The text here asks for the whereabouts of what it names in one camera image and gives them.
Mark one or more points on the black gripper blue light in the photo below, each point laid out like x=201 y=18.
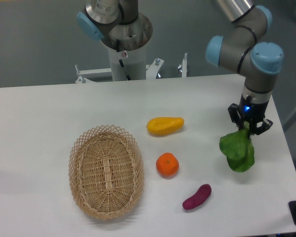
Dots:
x=251 y=109

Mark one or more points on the green leafy bok choy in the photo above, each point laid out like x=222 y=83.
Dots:
x=238 y=149

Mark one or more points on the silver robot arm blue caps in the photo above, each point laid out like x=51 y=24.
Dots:
x=125 y=33

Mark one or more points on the purple sweet potato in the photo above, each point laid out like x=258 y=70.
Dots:
x=196 y=200

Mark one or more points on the yellow papaya half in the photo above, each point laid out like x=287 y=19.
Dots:
x=161 y=126

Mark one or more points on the orange mandarin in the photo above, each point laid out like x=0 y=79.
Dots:
x=167 y=165

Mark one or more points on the woven wicker oval basket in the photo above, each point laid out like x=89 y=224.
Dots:
x=106 y=172

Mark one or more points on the white upright bracket post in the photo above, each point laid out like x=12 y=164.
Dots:
x=183 y=68

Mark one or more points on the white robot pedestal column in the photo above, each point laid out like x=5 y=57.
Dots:
x=128 y=64

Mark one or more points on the white metal mounting frame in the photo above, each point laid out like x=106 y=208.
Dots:
x=101 y=75

